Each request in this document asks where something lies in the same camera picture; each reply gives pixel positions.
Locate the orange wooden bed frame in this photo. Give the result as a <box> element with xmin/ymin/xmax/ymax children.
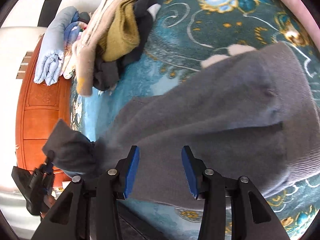
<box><xmin>15</xmin><ymin>38</ymin><xmax>71</xmax><ymax>172</ymax></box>

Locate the mustard yellow knit garment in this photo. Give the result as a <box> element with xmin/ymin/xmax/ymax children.
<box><xmin>99</xmin><ymin>0</ymin><xmax>140</xmax><ymax>62</ymax></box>

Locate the dark grey garment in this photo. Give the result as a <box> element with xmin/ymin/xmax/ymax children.
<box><xmin>93</xmin><ymin>0</ymin><xmax>161</xmax><ymax>91</ymax></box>

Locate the cream fluffy garment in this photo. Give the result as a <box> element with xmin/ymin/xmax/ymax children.
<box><xmin>72</xmin><ymin>0</ymin><xmax>124</xmax><ymax>97</ymax></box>

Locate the teal floral bed blanket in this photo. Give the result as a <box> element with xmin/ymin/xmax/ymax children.
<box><xmin>70</xmin><ymin>0</ymin><xmax>319</xmax><ymax>239</ymax></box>

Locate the pink folded garment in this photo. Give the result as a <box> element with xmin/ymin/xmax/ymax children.
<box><xmin>281</xmin><ymin>0</ymin><xmax>319</xmax><ymax>50</ymax></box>

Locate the grey knit sweater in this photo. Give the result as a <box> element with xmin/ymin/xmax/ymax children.
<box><xmin>42</xmin><ymin>42</ymin><xmax>319</xmax><ymax>210</ymax></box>

